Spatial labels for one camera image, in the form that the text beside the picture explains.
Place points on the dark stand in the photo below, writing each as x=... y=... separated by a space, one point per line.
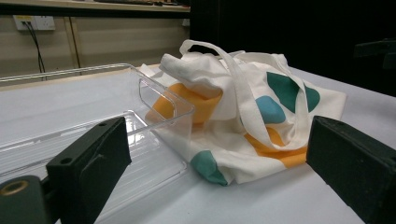
x=373 y=48

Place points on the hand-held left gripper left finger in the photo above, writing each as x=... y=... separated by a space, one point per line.
x=90 y=168

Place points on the dark wall rail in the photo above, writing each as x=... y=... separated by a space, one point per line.
x=93 y=11

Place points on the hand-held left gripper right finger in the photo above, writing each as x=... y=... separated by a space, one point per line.
x=355 y=168

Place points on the clear plastic bin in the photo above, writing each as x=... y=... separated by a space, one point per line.
x=146 y=161

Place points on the white tote bag coloured patches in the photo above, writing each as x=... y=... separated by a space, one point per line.
x=230 y=84

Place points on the white wall outlet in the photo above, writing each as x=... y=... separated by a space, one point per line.
x=40 y=23

